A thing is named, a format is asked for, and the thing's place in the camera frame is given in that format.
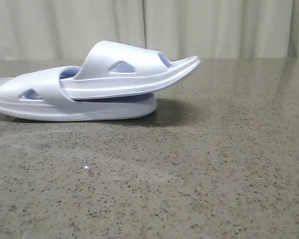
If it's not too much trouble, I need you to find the grey-white curtain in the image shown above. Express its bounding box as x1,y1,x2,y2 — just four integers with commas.
0,0,299,60

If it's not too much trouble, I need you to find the light blue slipper inserted one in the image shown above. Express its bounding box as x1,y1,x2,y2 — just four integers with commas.
60,41,200,100

